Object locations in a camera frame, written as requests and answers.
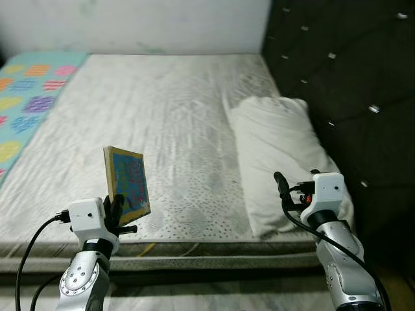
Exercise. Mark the grey quilted mattress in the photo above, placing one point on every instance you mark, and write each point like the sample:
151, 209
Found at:
162, 110

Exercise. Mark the white pillow with black lettering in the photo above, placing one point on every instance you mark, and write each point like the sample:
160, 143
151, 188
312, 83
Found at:
279, 142

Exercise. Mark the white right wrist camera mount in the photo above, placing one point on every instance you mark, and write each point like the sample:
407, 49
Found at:
327, 189

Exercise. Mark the yellow-edged blue children's book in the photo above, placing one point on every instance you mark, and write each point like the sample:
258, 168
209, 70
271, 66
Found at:
126, 181

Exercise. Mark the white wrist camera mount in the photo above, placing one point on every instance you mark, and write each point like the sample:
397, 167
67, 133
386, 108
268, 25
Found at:
87, 217
327, 189

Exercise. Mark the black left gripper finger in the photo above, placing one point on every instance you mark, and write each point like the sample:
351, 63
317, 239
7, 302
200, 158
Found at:
114, 210

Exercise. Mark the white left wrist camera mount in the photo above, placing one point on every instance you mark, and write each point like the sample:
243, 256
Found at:
87, 217

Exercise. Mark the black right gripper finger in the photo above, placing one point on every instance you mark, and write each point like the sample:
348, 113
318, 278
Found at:
281, 184

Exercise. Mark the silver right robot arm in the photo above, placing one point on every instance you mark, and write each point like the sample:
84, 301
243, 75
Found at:
340, 259

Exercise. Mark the dark tufted headboard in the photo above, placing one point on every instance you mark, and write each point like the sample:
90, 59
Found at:
350, 65

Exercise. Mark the teal blanket with dotted shapes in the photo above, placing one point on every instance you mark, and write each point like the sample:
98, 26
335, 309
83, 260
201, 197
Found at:
19, 133

